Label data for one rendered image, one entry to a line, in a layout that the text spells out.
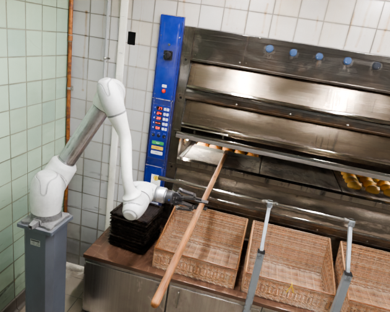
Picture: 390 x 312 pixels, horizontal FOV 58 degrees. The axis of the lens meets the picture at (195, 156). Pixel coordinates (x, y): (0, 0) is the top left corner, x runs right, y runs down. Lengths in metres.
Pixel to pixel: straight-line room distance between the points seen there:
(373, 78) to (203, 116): 1.10
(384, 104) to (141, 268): 1.86
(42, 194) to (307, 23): 1.81
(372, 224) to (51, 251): 2.06
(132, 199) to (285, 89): 1.23
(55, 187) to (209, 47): 1.31
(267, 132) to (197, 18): 0.88
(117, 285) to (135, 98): 1.30
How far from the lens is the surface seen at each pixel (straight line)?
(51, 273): 2.17
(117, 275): 2.52
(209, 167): 2.55
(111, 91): 1.79
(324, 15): 2.39
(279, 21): 2.37
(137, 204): 1.82
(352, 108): 2.44
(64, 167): 2.08
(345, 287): 2.22
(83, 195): 3.02
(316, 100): 2.40
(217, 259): 2.59
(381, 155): 2.55
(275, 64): 2.39
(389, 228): 2.77
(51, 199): 1.95
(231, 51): 2.40
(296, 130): 2.44
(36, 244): 2.08
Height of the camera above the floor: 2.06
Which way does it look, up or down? 19 degrees down
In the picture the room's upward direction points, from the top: 9 degrees clockwise
